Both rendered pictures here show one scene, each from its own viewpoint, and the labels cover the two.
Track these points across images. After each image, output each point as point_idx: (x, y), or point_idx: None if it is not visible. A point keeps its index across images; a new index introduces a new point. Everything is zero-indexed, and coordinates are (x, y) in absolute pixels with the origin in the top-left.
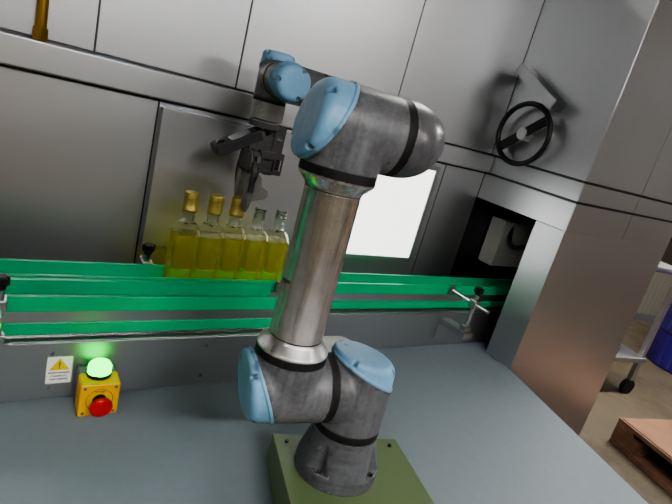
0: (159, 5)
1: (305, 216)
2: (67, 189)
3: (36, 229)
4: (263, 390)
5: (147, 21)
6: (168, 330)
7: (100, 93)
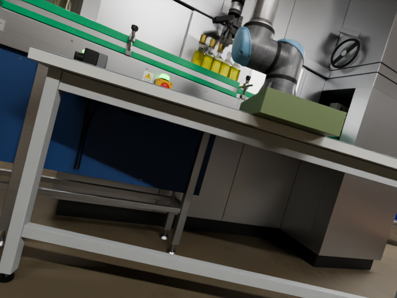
0: None
1: None
2: (153, 38)
3: None
4: (247, 32)
5: None
6: (191, 80)
7: (171, 2)
